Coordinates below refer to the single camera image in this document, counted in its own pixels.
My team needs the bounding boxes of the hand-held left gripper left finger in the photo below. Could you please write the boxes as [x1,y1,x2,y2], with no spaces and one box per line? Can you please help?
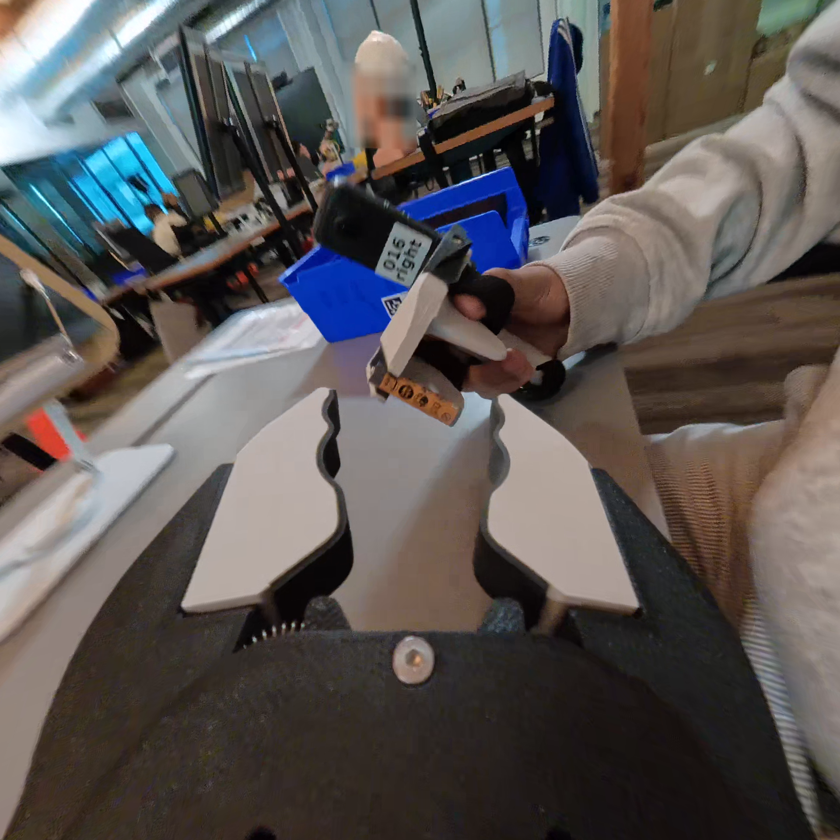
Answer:
[180,387,355,614]

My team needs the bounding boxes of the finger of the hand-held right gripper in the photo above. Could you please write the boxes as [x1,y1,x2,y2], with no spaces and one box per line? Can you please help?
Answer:
[366,272,511,401]

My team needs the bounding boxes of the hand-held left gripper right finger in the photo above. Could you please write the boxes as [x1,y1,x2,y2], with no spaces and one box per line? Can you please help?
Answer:
[474,395,642,616]

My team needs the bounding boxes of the orange battery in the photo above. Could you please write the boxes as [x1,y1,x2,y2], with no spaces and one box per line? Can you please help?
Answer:
[377,369,463,427]

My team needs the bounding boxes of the person's right forearm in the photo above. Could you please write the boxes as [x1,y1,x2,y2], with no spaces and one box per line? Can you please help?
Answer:
[535,0,840,358]

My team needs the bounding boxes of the grey desk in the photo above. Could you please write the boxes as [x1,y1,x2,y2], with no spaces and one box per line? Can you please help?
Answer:
[0,217,670,840]

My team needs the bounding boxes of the person's right hand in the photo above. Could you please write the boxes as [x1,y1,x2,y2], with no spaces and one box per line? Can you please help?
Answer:
[453,264,573,400]

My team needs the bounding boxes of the blue bin with code label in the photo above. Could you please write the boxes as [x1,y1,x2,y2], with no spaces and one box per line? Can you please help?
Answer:
[279,167,531,343]

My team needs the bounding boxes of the person's striped pants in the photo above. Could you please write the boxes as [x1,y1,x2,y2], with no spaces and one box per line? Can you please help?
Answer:
[646,420,828,840]

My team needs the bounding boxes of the black panel on easel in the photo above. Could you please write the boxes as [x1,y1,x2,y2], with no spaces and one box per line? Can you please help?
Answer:
[178,26,309,198]

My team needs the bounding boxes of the white paper sheet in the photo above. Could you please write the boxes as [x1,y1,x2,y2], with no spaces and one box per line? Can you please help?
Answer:
[184,301,327,382]

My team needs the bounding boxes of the black bag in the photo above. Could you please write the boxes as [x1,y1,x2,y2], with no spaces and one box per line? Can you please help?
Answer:
[427,71,536,142]

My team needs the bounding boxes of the white monitor stand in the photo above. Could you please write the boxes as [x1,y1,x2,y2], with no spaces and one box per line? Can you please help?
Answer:
[0,394,177,641]

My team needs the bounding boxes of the blue jacket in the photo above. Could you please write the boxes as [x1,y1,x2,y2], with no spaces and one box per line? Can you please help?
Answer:
[533,18,601,223]

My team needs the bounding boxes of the wood-framed monitor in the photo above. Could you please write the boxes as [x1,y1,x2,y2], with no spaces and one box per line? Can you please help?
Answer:
[0,233,123,434]

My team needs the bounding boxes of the wooden post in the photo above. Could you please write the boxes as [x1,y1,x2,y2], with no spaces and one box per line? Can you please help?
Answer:
[600,0,657,196]

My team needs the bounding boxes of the spiral metal air duct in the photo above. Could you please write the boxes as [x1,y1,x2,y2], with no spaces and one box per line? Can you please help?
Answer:
[0,0,217,126]

